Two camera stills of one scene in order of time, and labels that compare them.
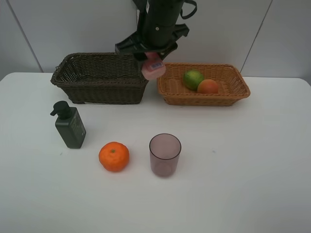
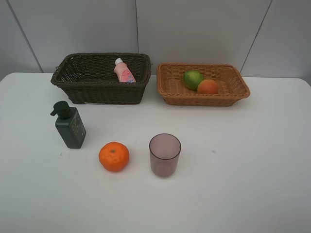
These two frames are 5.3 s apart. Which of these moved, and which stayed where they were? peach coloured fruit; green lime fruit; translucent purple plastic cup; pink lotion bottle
Moved: pink lotion bottle
Stayed: peach coloured fruit; translucent purple plastic cup; green lime fruit
